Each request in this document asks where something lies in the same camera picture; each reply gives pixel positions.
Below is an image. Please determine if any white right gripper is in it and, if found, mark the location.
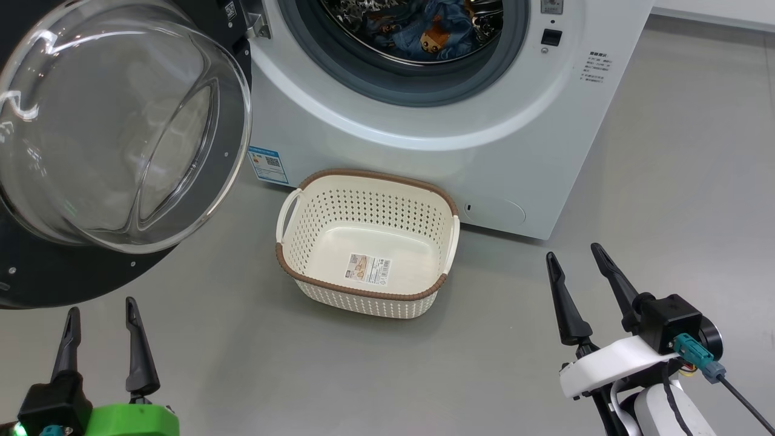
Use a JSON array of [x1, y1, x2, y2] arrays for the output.
[[546, 243, 682, 398]]

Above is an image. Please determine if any white front-load washing machine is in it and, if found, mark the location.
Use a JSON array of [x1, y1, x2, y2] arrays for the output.
[[245, 0, 656, 241]]

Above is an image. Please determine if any grey rubber door gasket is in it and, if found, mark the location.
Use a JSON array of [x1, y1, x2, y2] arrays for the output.
[[277, 0, 531, 108]]

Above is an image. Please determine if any round white filter cover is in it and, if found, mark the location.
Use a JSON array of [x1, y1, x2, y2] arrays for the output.
[[464, 197, 526, 228]]

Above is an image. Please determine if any blue cartoon print garment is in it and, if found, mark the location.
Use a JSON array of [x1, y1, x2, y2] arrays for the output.
[[372, 0, 485, 61]]

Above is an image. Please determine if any blue energy label sticker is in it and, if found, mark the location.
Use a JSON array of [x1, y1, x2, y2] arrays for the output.
[[248, 145, 289, 185]]

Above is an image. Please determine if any right camera cable teal connector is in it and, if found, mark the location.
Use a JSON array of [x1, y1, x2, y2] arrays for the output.
[[673, 333, 775, 436]]

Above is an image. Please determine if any paper basket product sticker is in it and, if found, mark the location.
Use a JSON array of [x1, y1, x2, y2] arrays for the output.
[[347, 253, 392, 284]]

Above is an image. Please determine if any printed text label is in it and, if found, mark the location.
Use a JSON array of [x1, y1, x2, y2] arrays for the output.
[[580, 51, 613, 83]]

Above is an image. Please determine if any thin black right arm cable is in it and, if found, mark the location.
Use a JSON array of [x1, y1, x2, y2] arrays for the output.
[[661, 363, 694, 436]]

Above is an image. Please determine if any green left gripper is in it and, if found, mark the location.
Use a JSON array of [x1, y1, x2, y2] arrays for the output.
[[51, 297, 180, 436]]

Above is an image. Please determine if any black-rimmed glass washer door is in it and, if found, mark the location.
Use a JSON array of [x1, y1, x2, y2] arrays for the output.
[[0, 0, 252, 309]]

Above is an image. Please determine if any cream perforated laundry basket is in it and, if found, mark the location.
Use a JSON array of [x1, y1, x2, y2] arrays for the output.
[[276, 169, 460, 320]]

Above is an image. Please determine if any steel perforated washer drum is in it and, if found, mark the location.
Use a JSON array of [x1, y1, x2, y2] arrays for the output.
[[321, 0, 504, 64]]

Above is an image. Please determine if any metal door hinge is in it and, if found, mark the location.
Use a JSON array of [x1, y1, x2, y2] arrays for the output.
[[245, 11, 272, 41]]

